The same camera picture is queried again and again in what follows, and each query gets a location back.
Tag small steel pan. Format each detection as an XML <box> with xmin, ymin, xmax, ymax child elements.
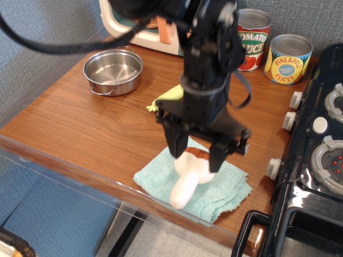
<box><xmin>83</xmin><ymin>47</ymin><xmax>144</xmax><ymax>96</ymax></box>

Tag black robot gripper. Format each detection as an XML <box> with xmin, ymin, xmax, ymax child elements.
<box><xmin>156</xmin><ymin>92</ymin><xmax>251</xmax><ymax>173</ymax></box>

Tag tomato sauce can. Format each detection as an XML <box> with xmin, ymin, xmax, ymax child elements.
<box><xmin>238</xmin><ymin>9</ymin><xmax>272</xmax><ymax>71</ymax></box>

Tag dark object bottom left corner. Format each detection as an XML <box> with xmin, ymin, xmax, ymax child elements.
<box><xmin>1</xmin><ymin>228</ymin><xmax>37</xmax><ymax>257</ymax></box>

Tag white plush mushroom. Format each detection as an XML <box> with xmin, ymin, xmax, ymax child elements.
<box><xmin>170</xmin><ymin>147</ymin><xmax>215</xmax><ymax>209</ymax></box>

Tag black toy stove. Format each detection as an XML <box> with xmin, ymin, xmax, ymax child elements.
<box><xmin>232</xmin><ymin>43</ymin><xmax>342</xmax><ymax>256</ymax></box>

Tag black braided cable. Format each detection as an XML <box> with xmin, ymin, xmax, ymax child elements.
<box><xmin>0</xmin><ymin>13</ymin><xmax>153</xmax><ymax>56</ymax></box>

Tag toy microwave teal and cream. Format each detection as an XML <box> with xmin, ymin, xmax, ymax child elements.
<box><xmin>99</xmin><ymin>1</ymin><xmax>183</xmax><ymax>56</ymax></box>

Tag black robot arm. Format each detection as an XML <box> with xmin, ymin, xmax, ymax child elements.
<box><xmin>110</xmin><ymin>1</ymin><xmax>251</xmax><ymax>172</ymax></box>

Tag green handled metal spoon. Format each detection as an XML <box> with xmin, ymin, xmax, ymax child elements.
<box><xmin>146</xmin><ymin>84</ymin><xmax>184</xmax><ymax>112</ymax></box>

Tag pineapple slices can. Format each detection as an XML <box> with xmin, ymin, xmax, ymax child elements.
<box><xmin>264</xmin><ymin>34</ymin><xmax>314</xmax><ymax>85</ymax></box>

